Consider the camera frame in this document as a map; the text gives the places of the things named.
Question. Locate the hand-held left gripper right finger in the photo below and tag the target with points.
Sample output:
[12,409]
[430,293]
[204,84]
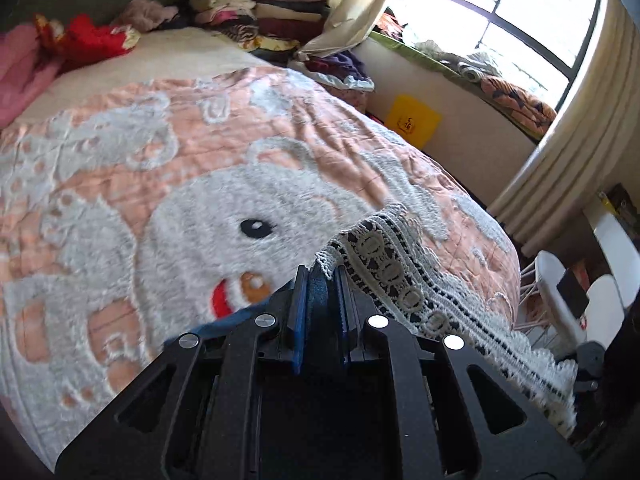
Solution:
[345,310]

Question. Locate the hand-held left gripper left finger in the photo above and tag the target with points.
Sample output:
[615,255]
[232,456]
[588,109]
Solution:
[295,310]

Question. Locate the peach blanket white bear print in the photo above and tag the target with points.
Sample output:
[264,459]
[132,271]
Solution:
[150,185]

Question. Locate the purple clothes pile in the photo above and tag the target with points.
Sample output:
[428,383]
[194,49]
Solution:
[335,70]

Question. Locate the white chair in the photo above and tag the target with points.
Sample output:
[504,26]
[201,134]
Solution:
[595,290]

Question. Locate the green windowsill cover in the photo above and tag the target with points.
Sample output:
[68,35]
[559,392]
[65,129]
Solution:
[430,62]

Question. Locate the orange patterned cloth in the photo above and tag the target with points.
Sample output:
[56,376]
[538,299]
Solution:
[520,100]

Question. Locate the white crumpled cloth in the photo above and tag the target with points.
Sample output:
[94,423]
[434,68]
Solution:
[460,60]

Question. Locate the cream pleated curtain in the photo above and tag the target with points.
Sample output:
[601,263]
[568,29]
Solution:
[575,125]

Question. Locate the stack of folded clothes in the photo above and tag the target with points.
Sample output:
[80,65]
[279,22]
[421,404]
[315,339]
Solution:
[265,10]

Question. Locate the mauve fluffy cloth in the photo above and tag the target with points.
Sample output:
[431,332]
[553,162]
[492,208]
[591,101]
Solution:
[145,12]

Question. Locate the black framed window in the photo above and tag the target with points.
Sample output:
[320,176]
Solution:
[500,15]

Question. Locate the red patterned cloth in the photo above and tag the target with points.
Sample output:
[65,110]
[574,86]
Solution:
[90,35]

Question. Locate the pink duvet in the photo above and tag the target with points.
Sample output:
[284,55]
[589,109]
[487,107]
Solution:
[22,75]

